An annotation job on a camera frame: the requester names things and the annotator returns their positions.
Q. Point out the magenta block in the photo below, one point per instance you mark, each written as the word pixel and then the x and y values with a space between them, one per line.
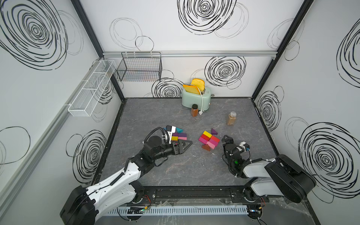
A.
pixel 213 142
pixel 202 140

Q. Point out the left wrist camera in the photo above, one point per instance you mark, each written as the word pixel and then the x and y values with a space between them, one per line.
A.
pixel 170 130

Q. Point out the grey slotted cable duct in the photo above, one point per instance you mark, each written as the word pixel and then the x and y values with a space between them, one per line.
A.
pixel 181 210

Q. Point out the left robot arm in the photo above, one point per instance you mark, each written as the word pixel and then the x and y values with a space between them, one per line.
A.
pixel 86 205

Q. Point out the purple triangle block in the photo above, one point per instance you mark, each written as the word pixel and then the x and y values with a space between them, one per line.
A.
pixel 214 132

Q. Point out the teal triangle block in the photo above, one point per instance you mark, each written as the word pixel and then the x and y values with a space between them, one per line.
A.
pixel 179 130

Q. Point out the red block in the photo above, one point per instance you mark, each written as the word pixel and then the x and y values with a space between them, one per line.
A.
pixel 205 137
pixel 215 139

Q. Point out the white wire shelf basket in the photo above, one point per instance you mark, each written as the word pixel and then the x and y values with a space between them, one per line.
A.
pixel 97 89

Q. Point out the toast slice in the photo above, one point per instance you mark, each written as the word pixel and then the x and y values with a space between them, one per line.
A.
pixel 192 89
pixel 199 83

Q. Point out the glass jar tan spice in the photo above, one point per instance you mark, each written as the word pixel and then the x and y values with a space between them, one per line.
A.
pixel 231 118

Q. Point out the brown spice bottle black cap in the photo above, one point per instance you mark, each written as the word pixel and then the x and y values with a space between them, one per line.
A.
pixel 194 110

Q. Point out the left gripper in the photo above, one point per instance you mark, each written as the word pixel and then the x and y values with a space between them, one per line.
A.
pixel 178 150

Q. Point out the mint green toaster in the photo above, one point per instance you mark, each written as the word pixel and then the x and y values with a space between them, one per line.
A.
pixel 203 101

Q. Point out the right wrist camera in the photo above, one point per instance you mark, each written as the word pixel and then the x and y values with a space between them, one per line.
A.
pixel 243 147

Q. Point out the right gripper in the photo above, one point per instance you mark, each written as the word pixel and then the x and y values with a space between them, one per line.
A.
pixel 230 140

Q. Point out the red block front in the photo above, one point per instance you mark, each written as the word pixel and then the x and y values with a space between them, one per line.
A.
pixel 215 139

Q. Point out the light pink block front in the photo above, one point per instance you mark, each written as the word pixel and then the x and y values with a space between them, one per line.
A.
pixel 211 145

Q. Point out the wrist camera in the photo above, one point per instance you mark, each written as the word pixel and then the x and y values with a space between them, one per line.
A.
pixel 243 147
pixel 170 130

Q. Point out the rear toast slice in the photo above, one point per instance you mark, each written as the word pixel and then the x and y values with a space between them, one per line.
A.
pixel 199 83

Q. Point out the black wire basket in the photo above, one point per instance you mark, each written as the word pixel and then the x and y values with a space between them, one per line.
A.
pixel 140 67

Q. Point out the brown triangle block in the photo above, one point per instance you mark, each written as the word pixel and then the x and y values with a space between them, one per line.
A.
pixel 206 147

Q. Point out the front toast slice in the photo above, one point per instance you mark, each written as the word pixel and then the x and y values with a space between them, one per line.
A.
pixel 192 89

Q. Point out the black mounting rail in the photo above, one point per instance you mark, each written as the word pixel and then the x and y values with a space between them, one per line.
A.
pixel 208 192

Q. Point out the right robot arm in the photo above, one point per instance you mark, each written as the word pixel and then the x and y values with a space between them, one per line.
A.
pixel 279 176

